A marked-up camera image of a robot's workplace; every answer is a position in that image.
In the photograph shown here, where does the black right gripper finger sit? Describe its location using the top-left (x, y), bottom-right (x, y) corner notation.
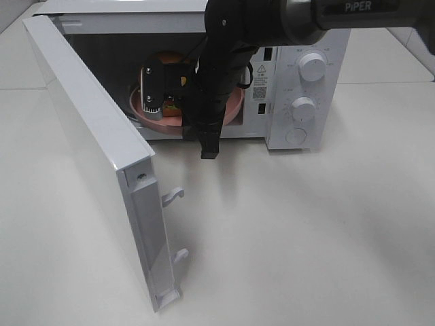
top-left (140, 58), bottom-right (165, 121)

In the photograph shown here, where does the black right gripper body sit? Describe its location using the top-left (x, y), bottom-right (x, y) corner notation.
top-left (162, 6), bottom-right (259, 160)

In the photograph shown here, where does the burger with sesame-free bun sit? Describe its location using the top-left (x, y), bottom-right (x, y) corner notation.
top-left (151, 50), bottom-right (191, 118)

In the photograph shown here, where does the pink round plate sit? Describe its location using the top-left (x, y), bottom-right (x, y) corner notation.
top-left (129, 83), bottom-right (245, 135)

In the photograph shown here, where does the white microwave door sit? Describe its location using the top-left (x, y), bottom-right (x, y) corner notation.
top-left (23, 16), bottom-right (188, 311)

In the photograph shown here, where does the white timer knob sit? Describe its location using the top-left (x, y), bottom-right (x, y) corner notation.
top-left (290, 96), bottom-right (316, 122)

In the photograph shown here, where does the round white door button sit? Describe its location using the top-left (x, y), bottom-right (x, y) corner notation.
top-left (285, 128), bottom-right (307, 145)

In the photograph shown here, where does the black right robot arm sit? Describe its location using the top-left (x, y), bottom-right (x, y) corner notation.
top-left (140, 1), bottom-right (434, 159)

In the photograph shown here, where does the white warning label sticker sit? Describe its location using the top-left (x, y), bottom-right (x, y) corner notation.
top-left (251, 62), bottom-right (271, 101)

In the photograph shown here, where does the upper white power knob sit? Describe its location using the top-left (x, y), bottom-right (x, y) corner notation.
top-left (298, 52), bottom-right (327, 82)

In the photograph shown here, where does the white microwave oven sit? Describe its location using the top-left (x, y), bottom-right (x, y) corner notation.
top-left (33, 1), bottom-right (350, 149)

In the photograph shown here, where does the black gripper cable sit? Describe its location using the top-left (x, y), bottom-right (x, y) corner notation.
top-left (179, 37), bottom-right (208, 64)

